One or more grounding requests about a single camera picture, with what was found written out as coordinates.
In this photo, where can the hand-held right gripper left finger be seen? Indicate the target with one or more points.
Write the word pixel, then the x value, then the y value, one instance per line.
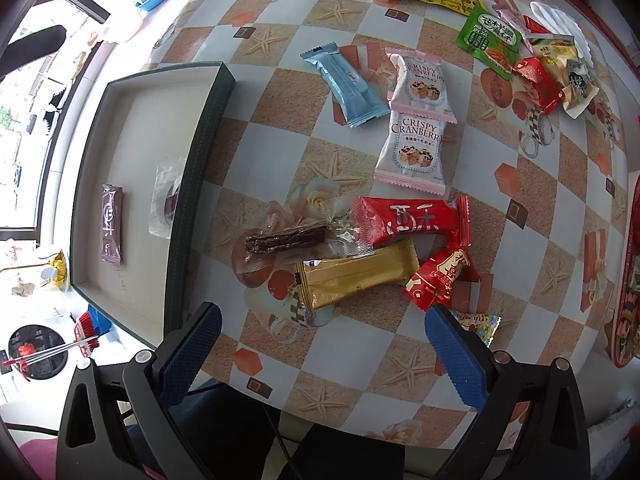
pixel 192 345

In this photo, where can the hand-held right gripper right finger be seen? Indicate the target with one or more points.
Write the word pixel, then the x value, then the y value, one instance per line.
pixel 457 355

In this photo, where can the small red snack packet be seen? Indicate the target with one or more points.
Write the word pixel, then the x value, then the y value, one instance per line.
pixel 437 275

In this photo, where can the gold snack packet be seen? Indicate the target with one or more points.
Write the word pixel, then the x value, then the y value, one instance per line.
pixel 350 272

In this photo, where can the clear packet with dark stick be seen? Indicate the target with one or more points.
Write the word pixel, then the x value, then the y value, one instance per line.
pixel 285 242

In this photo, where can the long red snack packet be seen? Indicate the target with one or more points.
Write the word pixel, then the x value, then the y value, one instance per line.
pixel 405 222

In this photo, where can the dark green tray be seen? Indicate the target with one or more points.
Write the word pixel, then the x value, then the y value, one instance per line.
pixel 135 160

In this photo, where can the colourful candy packet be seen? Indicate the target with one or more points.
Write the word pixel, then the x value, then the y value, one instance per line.
pixel 477 322

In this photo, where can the red brush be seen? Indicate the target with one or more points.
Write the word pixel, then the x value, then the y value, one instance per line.
pixel 86 330

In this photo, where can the brown snack packet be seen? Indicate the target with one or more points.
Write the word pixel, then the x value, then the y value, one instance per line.
pixel 111 225

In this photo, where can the clear round snack packet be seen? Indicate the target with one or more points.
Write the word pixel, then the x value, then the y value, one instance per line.
pixel 165 195

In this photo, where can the white pink-edged snack packet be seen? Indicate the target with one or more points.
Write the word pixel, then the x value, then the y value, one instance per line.
pixel 412 150
pixel 420 85

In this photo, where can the cream snack packet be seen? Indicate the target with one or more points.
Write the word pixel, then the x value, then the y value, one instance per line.
pixel 577 90

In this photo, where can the light blue snack packet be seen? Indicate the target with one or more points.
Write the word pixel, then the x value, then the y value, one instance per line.
pixel 345 85

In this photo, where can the green snack packet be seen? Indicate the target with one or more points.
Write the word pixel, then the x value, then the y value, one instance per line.
pixel 487 40

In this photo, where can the white and yellow snack packet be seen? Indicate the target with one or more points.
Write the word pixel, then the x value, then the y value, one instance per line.
pixel 550 47

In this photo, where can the pink striped snack packet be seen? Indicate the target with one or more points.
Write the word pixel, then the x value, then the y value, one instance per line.
pixel 507 10

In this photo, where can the white fluted plate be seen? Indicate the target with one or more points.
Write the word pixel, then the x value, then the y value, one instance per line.
pixel 560 20

